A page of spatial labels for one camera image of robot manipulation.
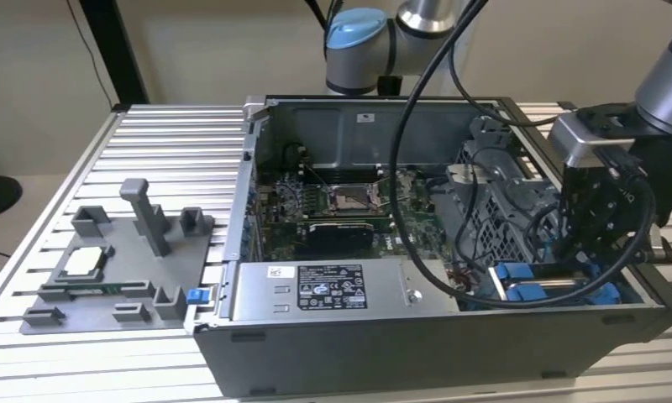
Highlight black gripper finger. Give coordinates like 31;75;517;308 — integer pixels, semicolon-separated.
556;196;588;260
590;201;638;258

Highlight black disk wire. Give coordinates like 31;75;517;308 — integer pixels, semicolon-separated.
524;204;566;262
452;144;510;270

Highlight blue disk carrier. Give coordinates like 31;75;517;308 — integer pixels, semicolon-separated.
506;283;618;306

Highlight black RAM slot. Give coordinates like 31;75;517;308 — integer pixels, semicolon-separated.
299;164;385;182
301;212;396;223

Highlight perforated metal drive cage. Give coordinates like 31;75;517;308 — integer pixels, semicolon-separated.
444;115;564;270

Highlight green motherboard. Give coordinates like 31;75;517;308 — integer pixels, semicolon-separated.
254;165;454;261

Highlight CPU socket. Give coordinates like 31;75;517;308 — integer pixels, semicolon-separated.
326;182;381;211

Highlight thin metal locking lever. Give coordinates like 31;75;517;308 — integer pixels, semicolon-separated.
303;164;331;188

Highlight dark grey PC case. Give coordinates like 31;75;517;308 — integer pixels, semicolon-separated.
182;94;672;399

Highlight silver power supply unit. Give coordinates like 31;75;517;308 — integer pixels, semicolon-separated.
227;259;460;320

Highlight grey parts rack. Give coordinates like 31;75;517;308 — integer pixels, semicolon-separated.
18;178;217;337

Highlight silver CPU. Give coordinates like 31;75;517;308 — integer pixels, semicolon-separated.
65;248;107;276

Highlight silver wrist camera block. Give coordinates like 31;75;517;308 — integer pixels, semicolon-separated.
546;113;634;169

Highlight red wire bundle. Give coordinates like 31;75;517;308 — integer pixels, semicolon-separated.
446;272;477;295

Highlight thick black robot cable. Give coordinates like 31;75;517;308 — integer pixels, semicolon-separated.
390;0;660;300

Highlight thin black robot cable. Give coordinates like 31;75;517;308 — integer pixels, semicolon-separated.
446;0;564;127

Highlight black background cables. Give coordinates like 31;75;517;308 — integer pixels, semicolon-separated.
303;0;342;33

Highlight black frame post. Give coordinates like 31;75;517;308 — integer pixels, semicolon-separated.
77;0;150;106

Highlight thin black wall cable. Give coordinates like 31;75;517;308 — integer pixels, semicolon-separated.
66;0;123;113

